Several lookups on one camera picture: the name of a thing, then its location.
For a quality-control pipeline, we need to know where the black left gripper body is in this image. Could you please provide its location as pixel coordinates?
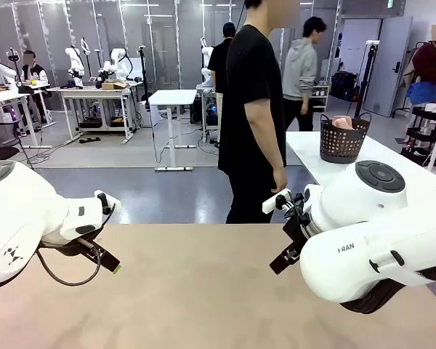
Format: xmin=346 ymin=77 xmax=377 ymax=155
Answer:
xmin=38 ymin=225 xmax=105 ymax=257

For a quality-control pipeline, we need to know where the black stand with white head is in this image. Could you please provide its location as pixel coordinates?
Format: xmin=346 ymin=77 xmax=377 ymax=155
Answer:
xmin=353 ymin=39 xmax=381 ymax=118

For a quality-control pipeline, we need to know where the person in black t-shirt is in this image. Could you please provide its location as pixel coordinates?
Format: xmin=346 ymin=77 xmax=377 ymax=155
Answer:
xmin=217 ymin=0 xmax=302 ymax=225

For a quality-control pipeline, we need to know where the black computer tower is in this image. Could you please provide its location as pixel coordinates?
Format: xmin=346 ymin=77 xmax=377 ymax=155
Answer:
xmin=190 ymin=97 xmax=219 ymax=124

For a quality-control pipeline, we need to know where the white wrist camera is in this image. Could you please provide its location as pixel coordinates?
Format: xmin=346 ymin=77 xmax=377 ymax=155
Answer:
xmin=93 ymin=189 xmax=122 ymax=216
xmin=262 ymin=188 xmax=292 ymax=214

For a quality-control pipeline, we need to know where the black camera tripod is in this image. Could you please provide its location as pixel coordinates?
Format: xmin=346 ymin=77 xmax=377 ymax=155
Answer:
xmin=137 ymin=45 xmax=150 ymax=103

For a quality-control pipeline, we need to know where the person's right forearm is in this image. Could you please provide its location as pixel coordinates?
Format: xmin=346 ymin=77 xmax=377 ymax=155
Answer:
xmin=249 ymin=119 xmax=286 ymax=172

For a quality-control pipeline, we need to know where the pink towel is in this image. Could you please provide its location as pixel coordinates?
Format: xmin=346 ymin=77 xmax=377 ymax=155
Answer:
xmin=332 ymin=115 xmax=358 ymax=131

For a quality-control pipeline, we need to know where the man in grey hoodie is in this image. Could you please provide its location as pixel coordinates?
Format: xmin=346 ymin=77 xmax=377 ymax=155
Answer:
xmin=282 ymin=16 xmax=328 ymax=132

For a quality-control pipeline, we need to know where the person's right hand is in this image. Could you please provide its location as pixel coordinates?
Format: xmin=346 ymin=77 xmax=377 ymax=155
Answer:
xmin=270 ymin=169 xmax=288 ymax=193

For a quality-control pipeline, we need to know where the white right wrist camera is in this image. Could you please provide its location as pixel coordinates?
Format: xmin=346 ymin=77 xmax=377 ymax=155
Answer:
xmin=262 ymin=188 xmax=292 ymax=214

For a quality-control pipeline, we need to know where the black bags pile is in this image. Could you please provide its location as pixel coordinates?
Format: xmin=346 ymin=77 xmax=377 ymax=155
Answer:
xmin=329 ymin=71 xmax=360 ymax=102

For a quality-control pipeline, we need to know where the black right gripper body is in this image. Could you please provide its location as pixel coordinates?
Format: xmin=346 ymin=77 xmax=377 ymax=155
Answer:
xmin=282 ymin=212 xmax=312 ymax=252

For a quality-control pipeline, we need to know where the man with beige trousers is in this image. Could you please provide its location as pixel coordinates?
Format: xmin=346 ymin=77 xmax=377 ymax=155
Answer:
xmin=207 ymin=22 xmax=237 ymax=146

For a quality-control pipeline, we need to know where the small white standing desk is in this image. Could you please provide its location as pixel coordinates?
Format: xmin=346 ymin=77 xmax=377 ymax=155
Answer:
xmin=148 ymin=89 xmax=198 ymax=172

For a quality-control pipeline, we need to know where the white desk with seated person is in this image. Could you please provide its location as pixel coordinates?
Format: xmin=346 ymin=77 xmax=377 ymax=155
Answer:
xmin=0 ymin=89 xmax=54 ymax=150

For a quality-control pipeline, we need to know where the white shoe rack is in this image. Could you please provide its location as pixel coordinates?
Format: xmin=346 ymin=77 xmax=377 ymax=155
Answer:
xmin=311 ymin=83 xmax=331 ymax=113

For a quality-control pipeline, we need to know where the white desk with robots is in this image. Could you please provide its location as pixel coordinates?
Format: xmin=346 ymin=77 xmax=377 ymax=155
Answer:
xmin=49 ymin=85 xmax=135 ymax=145

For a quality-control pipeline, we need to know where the seated person in black vest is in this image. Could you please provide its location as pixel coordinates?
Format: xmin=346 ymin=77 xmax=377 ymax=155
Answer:
xmin=20 ymin=50 xmax=50 ymax=124

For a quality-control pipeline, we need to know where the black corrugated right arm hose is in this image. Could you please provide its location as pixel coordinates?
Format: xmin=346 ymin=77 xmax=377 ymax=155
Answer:
xmin=339 ymin=263 xmax=436 ymax=316

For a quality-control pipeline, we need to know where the large white side table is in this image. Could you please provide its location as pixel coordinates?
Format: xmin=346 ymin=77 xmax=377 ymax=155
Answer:
xmin=286 ymin=130 xmax=436 ymax=219

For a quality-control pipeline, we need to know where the dark red hanging jacket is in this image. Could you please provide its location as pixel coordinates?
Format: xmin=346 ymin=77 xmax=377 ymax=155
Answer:
xmin=411 ymin=42 xmax=436 ymax=84

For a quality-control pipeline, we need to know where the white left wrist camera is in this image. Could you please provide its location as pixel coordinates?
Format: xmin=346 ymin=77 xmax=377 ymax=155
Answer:
xmin=93 ymin=189 xmax=122 ymax=216

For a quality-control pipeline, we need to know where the dark perforated plastic basket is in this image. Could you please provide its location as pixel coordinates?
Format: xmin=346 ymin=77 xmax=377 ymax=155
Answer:
xmin=319 ymin=112 xmax=372 ymax=164

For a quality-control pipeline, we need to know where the grey door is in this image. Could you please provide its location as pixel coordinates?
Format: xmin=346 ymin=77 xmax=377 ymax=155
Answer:
xmin=363 ymin=16 xmax=414 ymax=118

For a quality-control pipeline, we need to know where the blue hanging bag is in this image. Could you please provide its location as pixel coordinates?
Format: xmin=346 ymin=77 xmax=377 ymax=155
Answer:
xmin=406 ymin=81 xmax=436 ymax=106

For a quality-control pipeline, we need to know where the black trolley cart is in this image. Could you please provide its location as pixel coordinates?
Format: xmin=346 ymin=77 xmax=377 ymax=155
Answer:
xmin=401 ymin=105 xmax=436 ymax=168

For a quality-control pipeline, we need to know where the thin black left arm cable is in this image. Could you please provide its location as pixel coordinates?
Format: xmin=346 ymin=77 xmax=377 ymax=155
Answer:
xmin=35 ymin=238 xmax=103 ymax=287

